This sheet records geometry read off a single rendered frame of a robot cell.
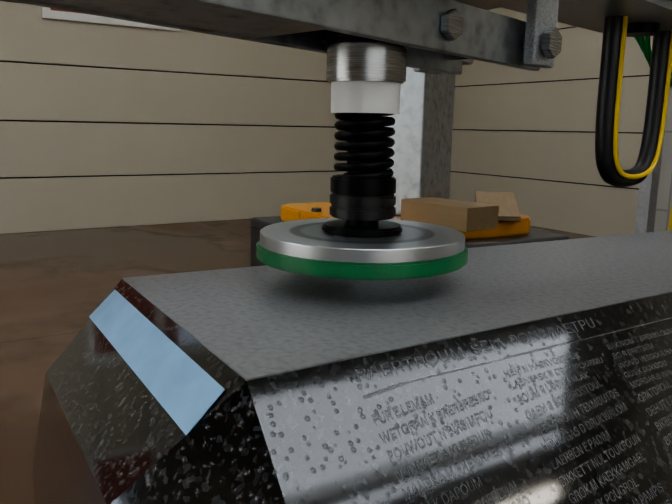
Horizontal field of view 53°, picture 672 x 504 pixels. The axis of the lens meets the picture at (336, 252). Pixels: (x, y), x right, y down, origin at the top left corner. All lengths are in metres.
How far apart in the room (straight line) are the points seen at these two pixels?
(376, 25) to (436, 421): 0.34
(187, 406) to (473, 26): 0.47
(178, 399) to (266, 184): 6.90
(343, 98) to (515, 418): 0.33
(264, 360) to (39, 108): 6.21
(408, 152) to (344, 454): 1.22
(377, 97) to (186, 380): 0.32
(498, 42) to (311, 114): 6.87
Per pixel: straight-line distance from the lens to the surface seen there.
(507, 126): 7.67
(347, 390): 0.48
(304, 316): 0.59
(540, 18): 0.80
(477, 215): 1.42
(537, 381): 0.58
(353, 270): 0.60
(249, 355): 0.49
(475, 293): 0.70
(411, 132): 1.61
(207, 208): 7.11
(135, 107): 6.83
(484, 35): 0.75
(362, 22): 0.61
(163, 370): 0.54
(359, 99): 0.66
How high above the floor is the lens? 0.99
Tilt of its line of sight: 11 degrees down
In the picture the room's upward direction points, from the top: 1 degrees clockwise
